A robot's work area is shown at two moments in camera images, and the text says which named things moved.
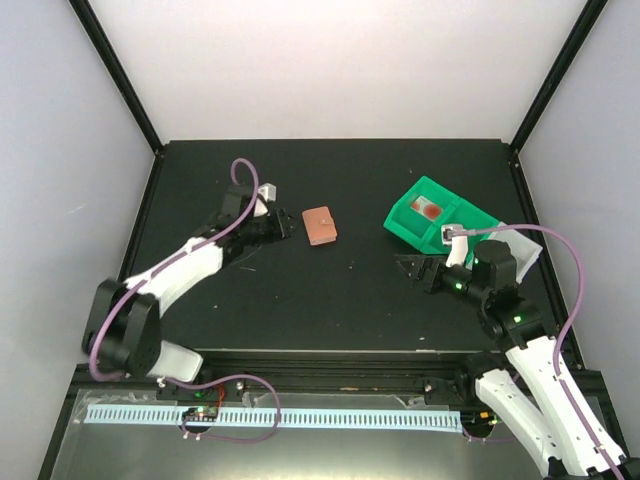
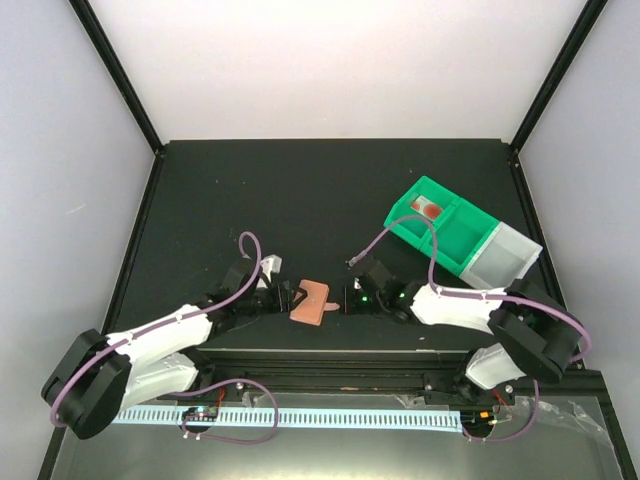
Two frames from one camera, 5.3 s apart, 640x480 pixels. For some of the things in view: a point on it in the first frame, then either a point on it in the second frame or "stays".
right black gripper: x=434 y=264 to x=348 y=302
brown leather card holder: x=320 y=225 to x=310 y=310
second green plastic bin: x=469 y=217 stays
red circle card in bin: x=427 y=208 stays
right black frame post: x=587 y=19 stays
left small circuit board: x=201 y=414 stays
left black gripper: x=282 y=228 to x=283 y=298
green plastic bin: x=419 y=212 stays
